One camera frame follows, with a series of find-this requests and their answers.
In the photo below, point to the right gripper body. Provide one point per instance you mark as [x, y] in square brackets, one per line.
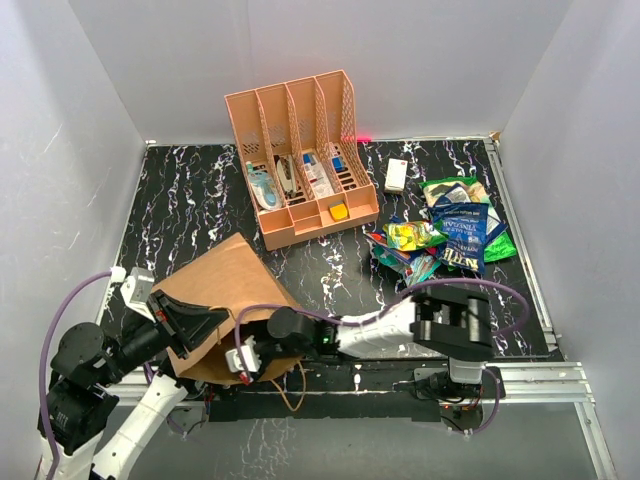
[270, 346]

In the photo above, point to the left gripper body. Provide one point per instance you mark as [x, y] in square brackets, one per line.
[140, 340]

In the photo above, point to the brown paper bag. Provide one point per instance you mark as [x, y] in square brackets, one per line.
[229, 276]

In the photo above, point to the blue biscuit pack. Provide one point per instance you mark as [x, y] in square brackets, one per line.
[379, 239]

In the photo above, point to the red green candy pack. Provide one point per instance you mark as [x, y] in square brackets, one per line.
[420, 269]

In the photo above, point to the yellow green snack pack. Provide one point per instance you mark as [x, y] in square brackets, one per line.
[413, 236]

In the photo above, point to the dark blue vinegar chips bag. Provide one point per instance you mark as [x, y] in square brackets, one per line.
[465, 226]

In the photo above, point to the green Chuba chips bag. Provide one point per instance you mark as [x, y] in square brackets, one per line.
[501, 248]

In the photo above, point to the blue snack pouch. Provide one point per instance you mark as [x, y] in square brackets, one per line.
[474, 193]

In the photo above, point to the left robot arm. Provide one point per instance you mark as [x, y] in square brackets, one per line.
[75, 403]

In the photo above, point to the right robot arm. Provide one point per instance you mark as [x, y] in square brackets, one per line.
[450, 321]

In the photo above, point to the yellow sticky tape dispenser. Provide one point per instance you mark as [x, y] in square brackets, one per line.
[339, 211]

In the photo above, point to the blue correction tape pack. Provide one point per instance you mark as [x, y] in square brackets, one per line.
[263, 187]

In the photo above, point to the white ruler set pack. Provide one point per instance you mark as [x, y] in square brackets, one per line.
[317, 176]

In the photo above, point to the silver stapler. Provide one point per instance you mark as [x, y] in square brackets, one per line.
[285, 170]

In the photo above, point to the blue eraser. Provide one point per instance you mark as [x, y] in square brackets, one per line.
[338, 164]

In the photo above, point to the pink desk organizer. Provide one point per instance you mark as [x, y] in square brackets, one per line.
[312, 114]

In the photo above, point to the white small box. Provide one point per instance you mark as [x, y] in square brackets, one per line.
[395, 178]

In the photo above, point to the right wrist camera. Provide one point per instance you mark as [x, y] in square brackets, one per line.
[245, 361]

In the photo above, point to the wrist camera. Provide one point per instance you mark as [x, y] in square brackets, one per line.
[245, 361]
[135, 288]

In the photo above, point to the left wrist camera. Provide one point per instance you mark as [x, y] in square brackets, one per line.
[135, 288]

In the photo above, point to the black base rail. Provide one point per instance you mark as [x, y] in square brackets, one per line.
[403, 389]

